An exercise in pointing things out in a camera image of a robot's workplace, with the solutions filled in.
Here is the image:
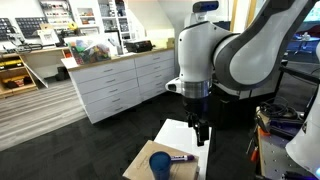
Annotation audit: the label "white drawer cabinet wood top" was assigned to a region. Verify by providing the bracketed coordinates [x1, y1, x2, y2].
[62, 48, 175, 124]

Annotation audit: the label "purple capped white marker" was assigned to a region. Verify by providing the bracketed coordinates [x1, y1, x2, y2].
[171, 155, 195, 162]

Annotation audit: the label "black device on counter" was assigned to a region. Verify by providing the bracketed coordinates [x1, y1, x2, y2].
[125, 40, 153, 53]

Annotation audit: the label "black cabinet white doors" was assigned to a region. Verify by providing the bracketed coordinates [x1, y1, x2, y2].
[207, 59, 288, 129]

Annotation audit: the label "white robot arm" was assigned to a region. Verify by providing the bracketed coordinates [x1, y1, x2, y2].
[165, 0, 319, 146]

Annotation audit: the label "wooden shelf unit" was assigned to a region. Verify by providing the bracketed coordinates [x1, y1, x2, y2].
[0, 54, 38, 98]

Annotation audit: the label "brown cardboard box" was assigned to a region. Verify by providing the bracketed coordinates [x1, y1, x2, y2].
[122, 140, 199, 180]

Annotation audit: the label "bundle of black cables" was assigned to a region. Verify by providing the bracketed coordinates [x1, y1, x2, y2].
[256, 97, 299, 120]

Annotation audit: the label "white blue mobile robot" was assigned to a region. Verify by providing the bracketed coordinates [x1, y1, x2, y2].
[184, 0, 219, 27]

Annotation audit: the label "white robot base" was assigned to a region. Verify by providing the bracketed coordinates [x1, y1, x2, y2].
[285, 98, 320, 179]

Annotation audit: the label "blue plastic cup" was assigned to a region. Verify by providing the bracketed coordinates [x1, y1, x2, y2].
[149, 151, 171, 180]

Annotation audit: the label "wooden workbench with metal plate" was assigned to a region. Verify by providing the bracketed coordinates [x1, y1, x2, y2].
[258, 128, 319, 180]

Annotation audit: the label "clear bin of colourful items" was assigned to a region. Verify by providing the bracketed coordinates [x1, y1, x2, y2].
[68, 39, 111, 65]

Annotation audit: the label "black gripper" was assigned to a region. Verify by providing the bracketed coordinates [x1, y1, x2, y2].
[182, 97, 209, 147]

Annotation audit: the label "orange handled screwdriver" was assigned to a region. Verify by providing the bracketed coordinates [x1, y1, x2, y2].
[250, 146, 258, 162]

